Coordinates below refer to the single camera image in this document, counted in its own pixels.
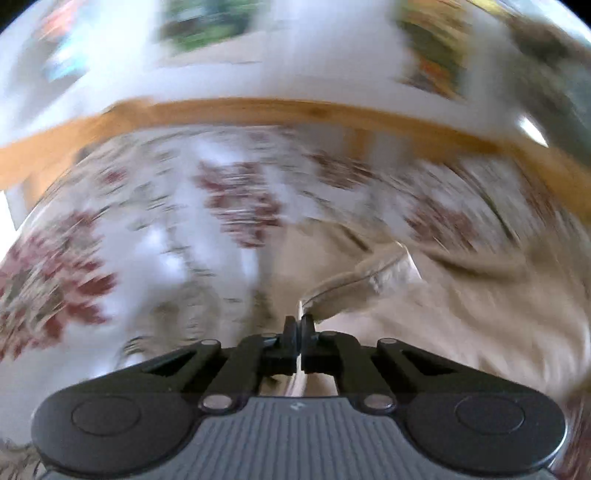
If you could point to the colourful landscape poster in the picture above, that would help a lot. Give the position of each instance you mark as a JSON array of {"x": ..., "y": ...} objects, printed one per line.
[{"x": 434, "y": 46}]

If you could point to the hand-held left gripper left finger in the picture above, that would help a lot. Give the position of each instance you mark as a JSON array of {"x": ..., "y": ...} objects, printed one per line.
[{"x": 291, "y": 339}]

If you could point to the wooden bed frame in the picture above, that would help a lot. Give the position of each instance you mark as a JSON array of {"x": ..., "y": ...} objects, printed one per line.
[{"x": 277, "y": 110}]

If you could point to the blond cartoon character poster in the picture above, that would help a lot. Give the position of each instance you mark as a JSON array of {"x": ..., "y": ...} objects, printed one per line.
[{"x": 207, "y": 27}]

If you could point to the curled cartoon girl poster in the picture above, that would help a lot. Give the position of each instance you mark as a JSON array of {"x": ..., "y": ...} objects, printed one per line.
[{"x": 64, "y": 50}]

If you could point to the floral patterned bedsheet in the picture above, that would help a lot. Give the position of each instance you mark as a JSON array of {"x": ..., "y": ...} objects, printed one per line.
[{"x": 161, "y": 240}]

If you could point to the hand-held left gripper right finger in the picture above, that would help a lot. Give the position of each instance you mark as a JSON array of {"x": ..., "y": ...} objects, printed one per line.
[{"x": 308, "y": 339}]

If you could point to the beige hooded zip jacket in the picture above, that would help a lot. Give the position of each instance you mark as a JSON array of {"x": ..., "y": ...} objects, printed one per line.
[{"x": 438, "y": 314}]

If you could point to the clear plastic bag of clothes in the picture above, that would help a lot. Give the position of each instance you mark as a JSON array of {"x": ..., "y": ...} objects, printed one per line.
[{"x": 554, "y": 78}]

